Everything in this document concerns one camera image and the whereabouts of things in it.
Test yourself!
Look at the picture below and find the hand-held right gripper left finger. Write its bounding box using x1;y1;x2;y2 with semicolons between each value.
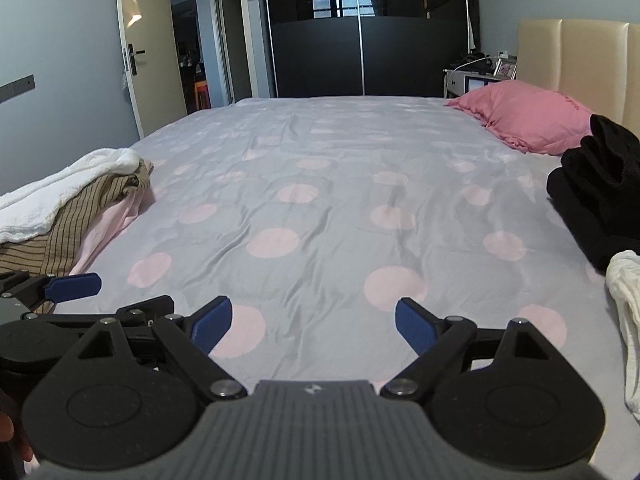
80;296;248;402

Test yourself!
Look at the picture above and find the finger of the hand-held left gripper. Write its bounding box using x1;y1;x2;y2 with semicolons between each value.
22;296;176;331
0;270;102;311

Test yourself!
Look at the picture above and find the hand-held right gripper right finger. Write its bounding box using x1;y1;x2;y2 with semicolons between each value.
380;297;560;402

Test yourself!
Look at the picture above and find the white crinkled garment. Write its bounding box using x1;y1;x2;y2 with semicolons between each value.
605;250;640;416

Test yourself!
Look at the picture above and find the brown striped garment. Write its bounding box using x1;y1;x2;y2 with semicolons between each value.
0;160;155;281

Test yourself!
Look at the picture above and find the pale pink garment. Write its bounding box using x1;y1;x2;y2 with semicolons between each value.
75;187;151;273

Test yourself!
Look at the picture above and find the white waffle garment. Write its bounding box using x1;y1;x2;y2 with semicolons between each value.
0;147;142;245

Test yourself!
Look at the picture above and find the grey pink-dotted bed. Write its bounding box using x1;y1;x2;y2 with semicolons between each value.
0;95;640;461

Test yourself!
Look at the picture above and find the black garment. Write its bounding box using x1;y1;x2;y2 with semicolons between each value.
545;114;640;273

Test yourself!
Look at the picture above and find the cream door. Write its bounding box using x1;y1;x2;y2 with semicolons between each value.
115;0;188;138

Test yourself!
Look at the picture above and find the pink pillow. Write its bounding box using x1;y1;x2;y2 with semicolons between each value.
445;80;598;156

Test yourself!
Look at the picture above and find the white nightstand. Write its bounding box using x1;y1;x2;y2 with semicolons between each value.
442;52;518;101

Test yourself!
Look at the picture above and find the black sliding wardrobe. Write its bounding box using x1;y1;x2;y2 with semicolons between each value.
262;0;478;98

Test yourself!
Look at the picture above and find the beige padded headboard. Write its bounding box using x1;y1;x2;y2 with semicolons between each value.
517;17;640;136

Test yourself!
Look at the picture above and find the long grey wall plate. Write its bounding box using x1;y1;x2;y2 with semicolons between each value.
0;74;36;103

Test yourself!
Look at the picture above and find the black door handle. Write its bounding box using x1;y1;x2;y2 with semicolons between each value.
122;44;147;73

